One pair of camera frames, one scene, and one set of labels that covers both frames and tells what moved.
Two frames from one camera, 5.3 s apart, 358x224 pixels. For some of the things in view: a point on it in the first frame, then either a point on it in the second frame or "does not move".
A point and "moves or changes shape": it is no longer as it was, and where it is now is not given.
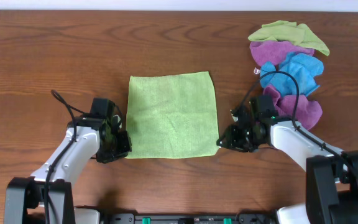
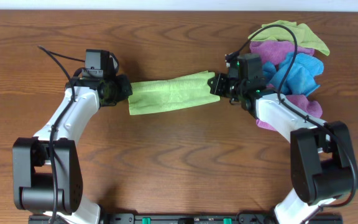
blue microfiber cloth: [304, 67] does not move
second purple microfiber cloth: [275, 51] does not move
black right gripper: [232, 138] to [217, 85]
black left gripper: [122, 144] to [124, 88]
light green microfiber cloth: [171, 116] moves or changes shape
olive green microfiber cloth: [299, 34] does not move
